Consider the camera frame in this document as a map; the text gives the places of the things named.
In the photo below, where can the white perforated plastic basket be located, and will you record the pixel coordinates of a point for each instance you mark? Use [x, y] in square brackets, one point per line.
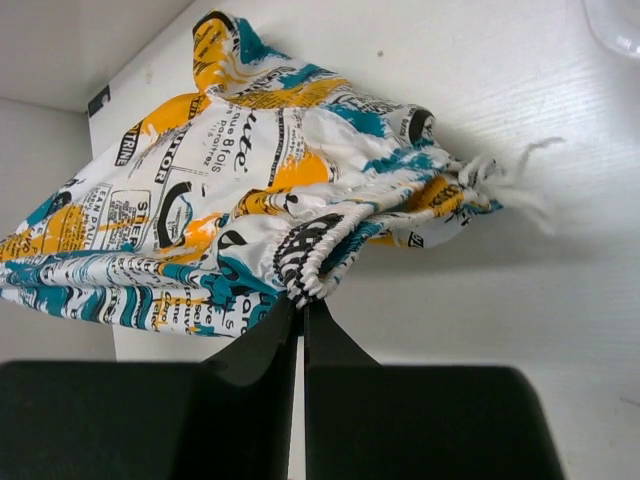
[615, 25]

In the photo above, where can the white patterned printed shorts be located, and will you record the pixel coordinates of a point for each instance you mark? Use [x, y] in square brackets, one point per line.
[265, 181]

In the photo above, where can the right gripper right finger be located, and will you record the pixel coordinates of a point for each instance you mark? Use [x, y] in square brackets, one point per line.
[366, 420]

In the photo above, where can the small black label plate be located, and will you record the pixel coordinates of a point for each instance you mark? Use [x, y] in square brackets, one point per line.
[102, 98]

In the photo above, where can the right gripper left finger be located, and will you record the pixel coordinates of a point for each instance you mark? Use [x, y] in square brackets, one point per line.
[226, 417]

